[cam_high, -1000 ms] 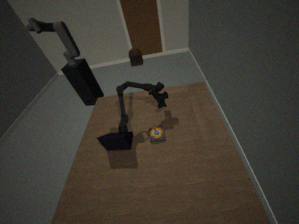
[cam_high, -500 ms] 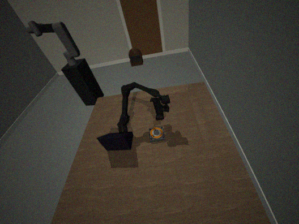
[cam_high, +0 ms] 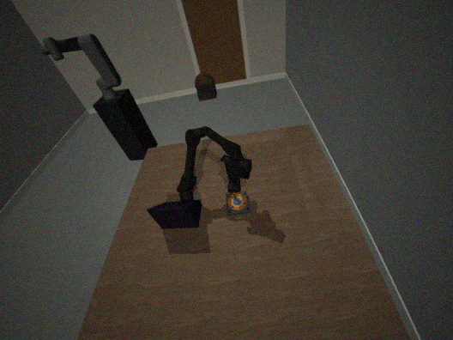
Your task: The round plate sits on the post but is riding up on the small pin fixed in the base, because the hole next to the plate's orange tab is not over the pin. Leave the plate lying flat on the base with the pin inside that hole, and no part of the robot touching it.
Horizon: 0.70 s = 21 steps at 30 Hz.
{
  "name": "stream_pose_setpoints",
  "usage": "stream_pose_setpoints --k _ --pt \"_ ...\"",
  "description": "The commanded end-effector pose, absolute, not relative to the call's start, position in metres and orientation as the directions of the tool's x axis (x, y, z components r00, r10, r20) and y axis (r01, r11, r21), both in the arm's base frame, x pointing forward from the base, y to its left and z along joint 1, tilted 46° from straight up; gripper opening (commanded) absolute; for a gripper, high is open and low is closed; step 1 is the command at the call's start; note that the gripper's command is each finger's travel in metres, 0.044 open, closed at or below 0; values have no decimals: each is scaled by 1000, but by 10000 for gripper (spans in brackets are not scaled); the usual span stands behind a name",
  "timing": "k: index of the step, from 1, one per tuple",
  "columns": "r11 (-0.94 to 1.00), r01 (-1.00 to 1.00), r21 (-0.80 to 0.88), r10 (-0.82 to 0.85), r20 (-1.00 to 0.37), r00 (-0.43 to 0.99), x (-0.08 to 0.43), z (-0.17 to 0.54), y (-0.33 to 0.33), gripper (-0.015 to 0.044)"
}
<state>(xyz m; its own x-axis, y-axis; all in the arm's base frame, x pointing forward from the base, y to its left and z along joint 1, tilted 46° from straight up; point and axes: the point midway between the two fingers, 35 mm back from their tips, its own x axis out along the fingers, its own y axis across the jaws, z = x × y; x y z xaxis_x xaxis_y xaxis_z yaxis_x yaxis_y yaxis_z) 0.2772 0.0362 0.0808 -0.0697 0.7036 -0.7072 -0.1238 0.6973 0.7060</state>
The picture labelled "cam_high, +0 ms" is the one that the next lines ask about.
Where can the orange round plate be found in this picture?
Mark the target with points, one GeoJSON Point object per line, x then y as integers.
{"type": "Point", "coordinates": [237, 206]}

